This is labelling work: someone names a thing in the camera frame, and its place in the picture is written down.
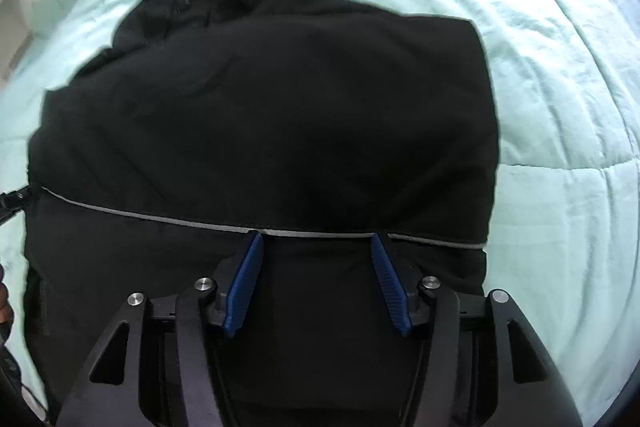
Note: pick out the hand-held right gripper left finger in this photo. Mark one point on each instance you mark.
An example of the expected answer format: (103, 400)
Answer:
(245, 287)

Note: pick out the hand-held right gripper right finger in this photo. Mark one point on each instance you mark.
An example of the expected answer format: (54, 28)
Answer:
(392, 292)

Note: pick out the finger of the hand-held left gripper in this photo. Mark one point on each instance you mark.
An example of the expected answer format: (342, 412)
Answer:
(12, 202)

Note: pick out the black hooded jacket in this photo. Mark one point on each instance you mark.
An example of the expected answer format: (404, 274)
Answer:
(275, 107)

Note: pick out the person's left hand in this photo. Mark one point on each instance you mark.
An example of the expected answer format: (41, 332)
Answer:
(4, 302)

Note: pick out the mint green comforter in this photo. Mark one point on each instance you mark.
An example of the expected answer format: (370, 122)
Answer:
(550, 82)

